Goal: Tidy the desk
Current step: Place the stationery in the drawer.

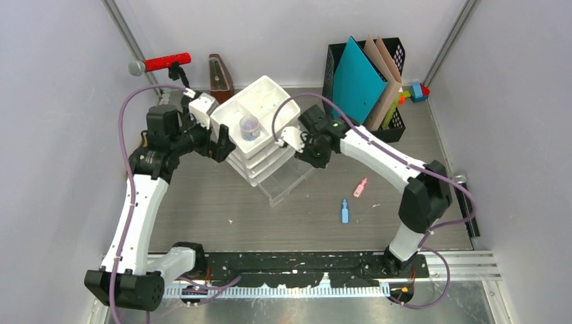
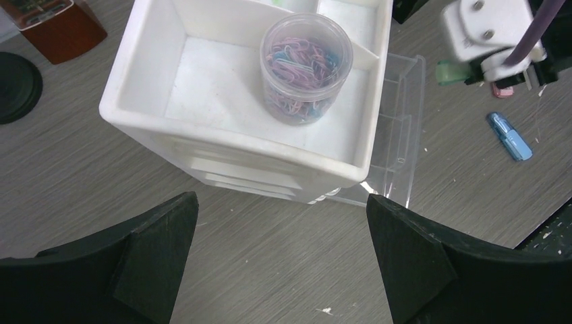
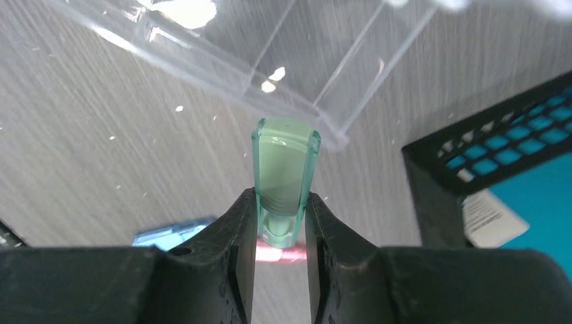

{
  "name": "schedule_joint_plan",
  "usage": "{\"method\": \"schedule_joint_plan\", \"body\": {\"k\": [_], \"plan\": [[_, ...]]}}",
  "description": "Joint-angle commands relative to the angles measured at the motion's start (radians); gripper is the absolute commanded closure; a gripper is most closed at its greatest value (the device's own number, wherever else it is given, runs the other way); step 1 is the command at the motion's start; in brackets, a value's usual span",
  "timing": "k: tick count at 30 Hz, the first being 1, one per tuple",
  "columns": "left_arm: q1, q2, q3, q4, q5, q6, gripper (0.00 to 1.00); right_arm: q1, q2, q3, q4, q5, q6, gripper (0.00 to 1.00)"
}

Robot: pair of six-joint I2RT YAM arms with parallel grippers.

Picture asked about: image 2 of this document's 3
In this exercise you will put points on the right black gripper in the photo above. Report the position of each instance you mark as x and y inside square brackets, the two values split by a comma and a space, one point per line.
[557, 43]

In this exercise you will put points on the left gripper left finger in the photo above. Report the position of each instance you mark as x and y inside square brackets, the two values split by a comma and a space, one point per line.
[128, 273]

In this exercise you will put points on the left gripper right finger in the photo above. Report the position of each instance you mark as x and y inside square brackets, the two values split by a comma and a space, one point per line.
[435, 274]

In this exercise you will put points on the white plastic drawer unit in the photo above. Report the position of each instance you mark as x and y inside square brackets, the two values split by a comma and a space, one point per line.
[186, 83]

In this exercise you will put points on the clear jar of pins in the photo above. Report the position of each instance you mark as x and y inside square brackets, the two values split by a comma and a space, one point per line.
[305, 60]

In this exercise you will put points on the black microphone stand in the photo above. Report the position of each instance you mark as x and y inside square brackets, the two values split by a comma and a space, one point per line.
[21, 87]

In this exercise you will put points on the brown wooden metronome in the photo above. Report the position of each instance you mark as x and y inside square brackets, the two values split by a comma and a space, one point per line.
[60, 30]

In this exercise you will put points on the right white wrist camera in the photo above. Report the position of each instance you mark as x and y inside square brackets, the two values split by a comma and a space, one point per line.
[504, 33]

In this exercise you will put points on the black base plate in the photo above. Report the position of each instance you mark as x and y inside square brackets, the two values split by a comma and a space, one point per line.
[553, 236]

